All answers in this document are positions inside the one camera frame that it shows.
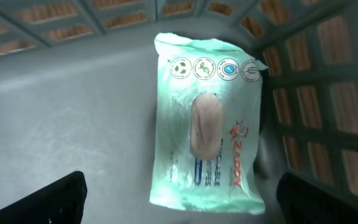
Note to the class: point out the grey plastic basket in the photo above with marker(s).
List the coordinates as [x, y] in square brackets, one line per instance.
[78, 91]

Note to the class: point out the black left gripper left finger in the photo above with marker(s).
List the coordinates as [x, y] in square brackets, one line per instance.
[60, 202]

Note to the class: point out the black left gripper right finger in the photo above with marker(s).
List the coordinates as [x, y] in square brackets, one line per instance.
[302, 202]

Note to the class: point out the green wet wipes pack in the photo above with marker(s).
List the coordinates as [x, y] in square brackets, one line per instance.
[207, 126]

